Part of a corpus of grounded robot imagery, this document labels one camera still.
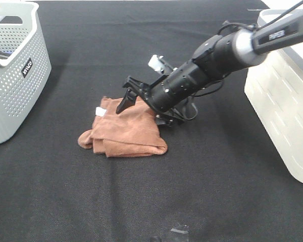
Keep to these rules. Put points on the clear tape piece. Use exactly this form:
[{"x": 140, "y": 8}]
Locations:
[{"x": 180, "y": 229}]

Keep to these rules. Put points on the white storage bin grey rim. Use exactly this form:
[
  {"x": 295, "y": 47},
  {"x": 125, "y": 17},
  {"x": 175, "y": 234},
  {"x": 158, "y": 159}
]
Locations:
[{"x": 275, "y": 90}]

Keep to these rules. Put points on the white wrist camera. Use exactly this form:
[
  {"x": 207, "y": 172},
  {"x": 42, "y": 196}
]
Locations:
[{"x": 156, "y": 64}]

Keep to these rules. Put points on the dark item in basket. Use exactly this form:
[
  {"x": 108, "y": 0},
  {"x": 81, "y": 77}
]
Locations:
[{"x": 5, "y": 55}]

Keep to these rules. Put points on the black table mat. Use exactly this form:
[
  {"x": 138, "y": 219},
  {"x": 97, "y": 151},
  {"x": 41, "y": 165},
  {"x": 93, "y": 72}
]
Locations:
[{"x": 221, "y": 176}]

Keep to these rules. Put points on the grey perforated laundry basket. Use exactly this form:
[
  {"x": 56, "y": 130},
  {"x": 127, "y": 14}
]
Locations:
[{"x": 24, "y": 74}]

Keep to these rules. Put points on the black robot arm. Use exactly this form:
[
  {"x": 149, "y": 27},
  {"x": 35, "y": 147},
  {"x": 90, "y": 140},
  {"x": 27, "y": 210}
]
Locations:
[{"x": 236, "y": 46}]

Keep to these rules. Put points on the brown towel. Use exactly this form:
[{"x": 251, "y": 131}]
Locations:
[{"x": 132, "y": 133}]

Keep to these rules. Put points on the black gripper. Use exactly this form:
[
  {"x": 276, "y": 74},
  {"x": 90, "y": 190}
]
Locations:
[{"x": 165, "y": 93}]

